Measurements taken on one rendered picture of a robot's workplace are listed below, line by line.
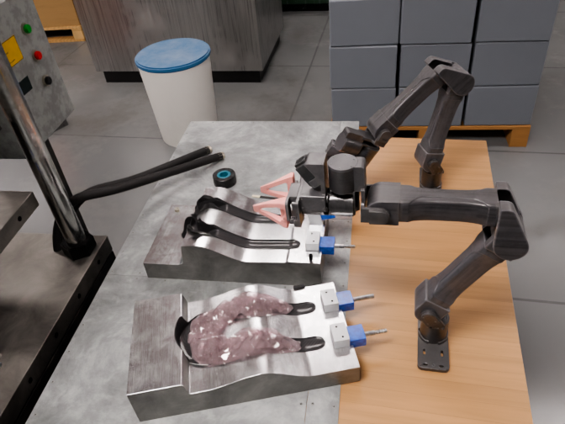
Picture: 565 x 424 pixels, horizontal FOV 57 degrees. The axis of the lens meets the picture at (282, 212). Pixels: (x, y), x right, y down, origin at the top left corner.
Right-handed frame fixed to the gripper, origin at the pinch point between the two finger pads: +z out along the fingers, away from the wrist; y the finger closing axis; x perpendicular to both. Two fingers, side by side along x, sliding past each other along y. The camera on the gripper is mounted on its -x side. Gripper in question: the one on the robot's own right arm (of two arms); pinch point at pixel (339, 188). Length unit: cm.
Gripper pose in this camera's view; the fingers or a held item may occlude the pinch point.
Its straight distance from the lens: 168.6
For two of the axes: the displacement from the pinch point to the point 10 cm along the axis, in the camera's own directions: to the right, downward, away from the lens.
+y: -1.5, 6.4, -7.5
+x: 8.9, 4.2, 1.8
